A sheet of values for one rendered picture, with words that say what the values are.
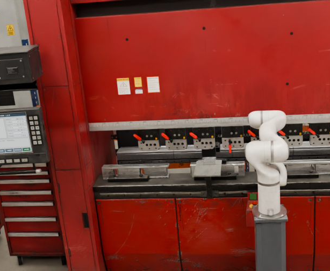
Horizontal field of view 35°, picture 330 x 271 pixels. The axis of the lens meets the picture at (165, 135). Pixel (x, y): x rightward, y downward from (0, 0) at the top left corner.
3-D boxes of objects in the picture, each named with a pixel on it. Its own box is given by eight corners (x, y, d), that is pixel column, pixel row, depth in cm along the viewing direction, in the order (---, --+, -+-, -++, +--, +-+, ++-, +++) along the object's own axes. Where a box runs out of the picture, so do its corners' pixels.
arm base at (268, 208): (288, 219, 281) (288, 188, 275) (253, 220, 283) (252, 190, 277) (284, 203, 299) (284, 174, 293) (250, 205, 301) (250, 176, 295)
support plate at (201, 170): (193, 177, 349) (193, 175, 348) (196, 162, 373) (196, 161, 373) (220, 176, 346) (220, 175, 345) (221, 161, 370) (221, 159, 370)
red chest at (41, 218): (11, 269, 442) (-12, 161, 410) (33, 239, 489) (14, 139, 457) (67, 269, 434) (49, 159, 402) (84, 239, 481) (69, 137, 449)
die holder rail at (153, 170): (102, 179, 387) (101, 168, 384) (105, 176, 392) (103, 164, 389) (169, 178, 379) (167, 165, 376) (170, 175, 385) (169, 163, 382)
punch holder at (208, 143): (194, 149, 367) (192, 127, 362) (194, 145, 375) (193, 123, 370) (215, 149, 365) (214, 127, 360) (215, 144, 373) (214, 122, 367)
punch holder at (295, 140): (280, 147, 358) (280, 124, 352) (279, 142, 366) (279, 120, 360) (302, 146, 355) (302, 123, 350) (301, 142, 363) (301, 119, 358)
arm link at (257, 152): (280, 186, 279) (279, 144, 271) (245, 186, 282) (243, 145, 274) (279, 177, 290) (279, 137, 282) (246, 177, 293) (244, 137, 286)
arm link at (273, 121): (258, 166, 278) (289, 166, 275) (258, 147, 273) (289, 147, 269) (259, 123, 321) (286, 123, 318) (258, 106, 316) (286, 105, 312)
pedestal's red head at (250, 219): (246, 227, 345) (245, 202, 339) (248, 215, 360) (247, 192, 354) (277, 227, 341) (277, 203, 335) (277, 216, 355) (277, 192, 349)
